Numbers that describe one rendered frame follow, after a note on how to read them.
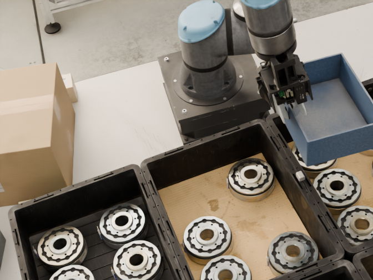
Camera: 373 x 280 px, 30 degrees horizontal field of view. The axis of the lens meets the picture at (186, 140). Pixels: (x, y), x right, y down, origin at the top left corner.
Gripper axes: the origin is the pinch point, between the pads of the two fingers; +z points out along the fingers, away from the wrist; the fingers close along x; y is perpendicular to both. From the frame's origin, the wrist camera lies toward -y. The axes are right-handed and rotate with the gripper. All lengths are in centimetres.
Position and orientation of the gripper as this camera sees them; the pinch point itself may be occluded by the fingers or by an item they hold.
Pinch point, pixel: (288, 110)
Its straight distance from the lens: 133.4
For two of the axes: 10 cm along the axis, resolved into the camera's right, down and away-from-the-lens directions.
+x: 9.4, -3.3, -0.6
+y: 2.1, 7.2, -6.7
